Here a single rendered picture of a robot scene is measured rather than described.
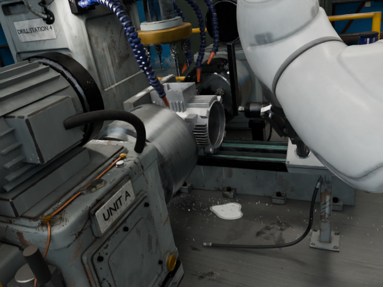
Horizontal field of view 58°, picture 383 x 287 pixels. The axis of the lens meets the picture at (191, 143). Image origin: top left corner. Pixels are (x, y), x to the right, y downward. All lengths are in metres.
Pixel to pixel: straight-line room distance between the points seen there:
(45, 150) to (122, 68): 0.76
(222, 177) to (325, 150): 0.78
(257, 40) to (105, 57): 0.79
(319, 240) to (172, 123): 0.48
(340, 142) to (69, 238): 0.38
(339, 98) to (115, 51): 0.94
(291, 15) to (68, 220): 0.40
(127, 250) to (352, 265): 0.53
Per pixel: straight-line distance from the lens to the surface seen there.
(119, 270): 0.64
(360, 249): 0.96
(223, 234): 0.99
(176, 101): 1.10
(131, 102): 1.06
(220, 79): 1.30
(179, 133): 0.87
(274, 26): 0.42
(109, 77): 1.18
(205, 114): 1.04
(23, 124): 0.51
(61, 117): 0.54
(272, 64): 0.43
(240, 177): 1.11
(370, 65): 0.39
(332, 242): 0.96
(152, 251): 0.72
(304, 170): 0.82
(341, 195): 1.09
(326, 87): 0.38
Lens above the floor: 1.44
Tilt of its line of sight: 25 degrees down
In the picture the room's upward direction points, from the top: 9 degrees counter-clockwise
